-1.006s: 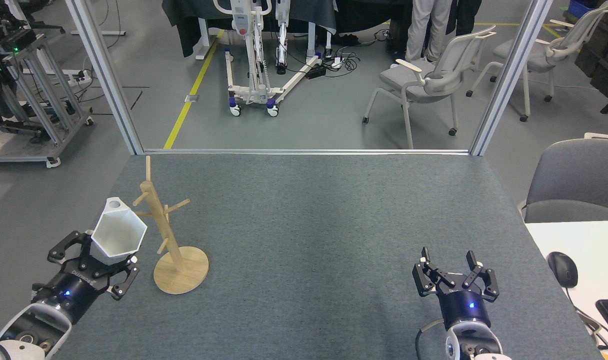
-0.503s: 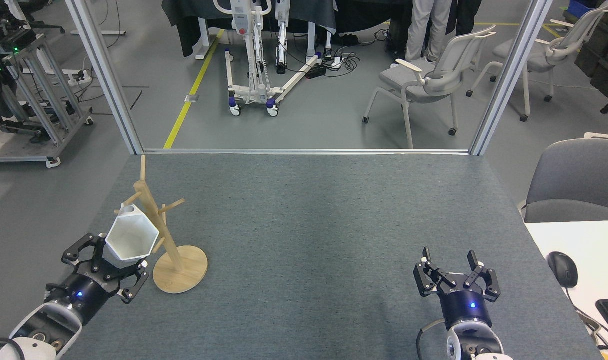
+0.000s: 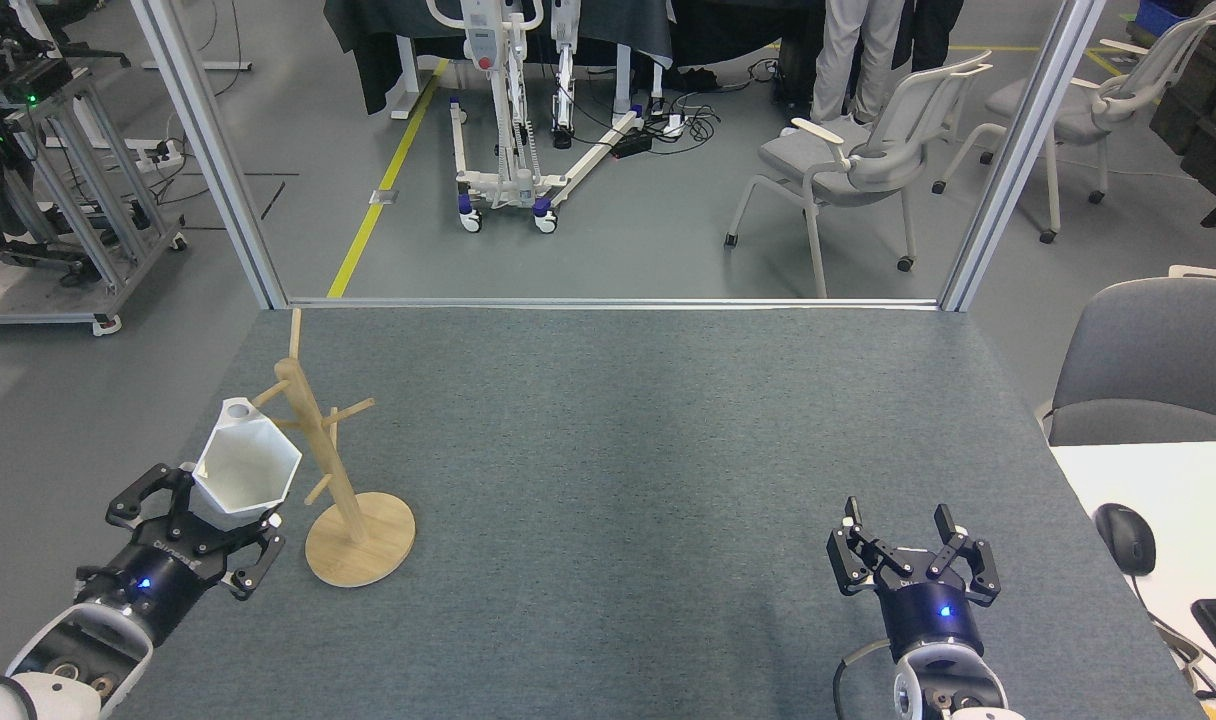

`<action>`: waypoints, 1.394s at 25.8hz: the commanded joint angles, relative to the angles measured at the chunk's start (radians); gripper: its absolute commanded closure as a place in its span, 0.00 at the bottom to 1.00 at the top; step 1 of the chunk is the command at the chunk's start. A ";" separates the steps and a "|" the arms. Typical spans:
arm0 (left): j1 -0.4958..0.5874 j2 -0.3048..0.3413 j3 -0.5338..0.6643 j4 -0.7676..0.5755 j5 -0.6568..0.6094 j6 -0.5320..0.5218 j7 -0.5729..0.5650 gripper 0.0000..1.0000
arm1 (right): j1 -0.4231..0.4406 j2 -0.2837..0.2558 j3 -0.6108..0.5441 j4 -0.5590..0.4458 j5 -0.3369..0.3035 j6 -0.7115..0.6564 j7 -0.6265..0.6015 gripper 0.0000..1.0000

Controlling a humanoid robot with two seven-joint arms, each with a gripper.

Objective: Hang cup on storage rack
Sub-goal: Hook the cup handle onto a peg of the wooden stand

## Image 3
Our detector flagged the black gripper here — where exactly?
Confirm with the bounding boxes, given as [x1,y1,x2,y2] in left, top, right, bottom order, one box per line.
[827,497,1001,661]
[76,463,286,641]

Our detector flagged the white hexagonal cup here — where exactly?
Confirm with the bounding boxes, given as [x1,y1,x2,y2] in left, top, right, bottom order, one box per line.
[192,398,302,531]

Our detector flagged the wooden cup rack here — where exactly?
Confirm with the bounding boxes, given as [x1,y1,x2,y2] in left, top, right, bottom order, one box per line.
[251,308,417,588]

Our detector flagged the dark storage crates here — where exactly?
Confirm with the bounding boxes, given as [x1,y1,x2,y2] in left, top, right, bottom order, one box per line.
[1148,20,1216,229]

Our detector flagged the black computer mouse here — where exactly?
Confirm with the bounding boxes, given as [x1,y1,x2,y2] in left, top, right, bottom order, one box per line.
[1094,503,1157,576]

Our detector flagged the white desk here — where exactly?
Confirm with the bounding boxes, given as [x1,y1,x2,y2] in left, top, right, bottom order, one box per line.
[1050,440,1216,720]

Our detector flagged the dark grey office chair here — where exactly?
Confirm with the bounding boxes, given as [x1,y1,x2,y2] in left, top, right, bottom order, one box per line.
[1036,265,1216,447]

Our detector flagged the white wheeled stand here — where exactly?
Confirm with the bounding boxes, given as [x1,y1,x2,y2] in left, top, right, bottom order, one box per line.
[426,0,645,236]

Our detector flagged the table with dark cloth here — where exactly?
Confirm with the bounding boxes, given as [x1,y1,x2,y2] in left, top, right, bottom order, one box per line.
[323,0,674,116]

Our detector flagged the person in light trousers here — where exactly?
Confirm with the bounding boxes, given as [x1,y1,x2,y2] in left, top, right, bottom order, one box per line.
[780,0,904,136]

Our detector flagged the person in black trousers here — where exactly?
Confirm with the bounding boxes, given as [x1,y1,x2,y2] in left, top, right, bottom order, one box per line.
[893,0,966,73]

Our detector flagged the blue bin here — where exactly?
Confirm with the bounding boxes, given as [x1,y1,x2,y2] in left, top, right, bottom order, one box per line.
[1136,0,1194,41]

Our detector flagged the aluminium frame cart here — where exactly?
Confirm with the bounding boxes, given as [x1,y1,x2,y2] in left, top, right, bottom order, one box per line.
[0,40,189,336]

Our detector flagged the silver aluminium post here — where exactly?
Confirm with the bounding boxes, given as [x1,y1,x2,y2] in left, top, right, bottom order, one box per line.
[938,0,1109,313]
[131,0,289,311]

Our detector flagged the grey chair white frame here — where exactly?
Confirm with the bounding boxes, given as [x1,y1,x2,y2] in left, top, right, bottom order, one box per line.
[932,2,1216,245]
[724,50,994,299]

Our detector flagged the black floor cable tangle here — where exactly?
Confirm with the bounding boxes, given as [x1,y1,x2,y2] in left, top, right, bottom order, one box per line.
[658,90,721,156]

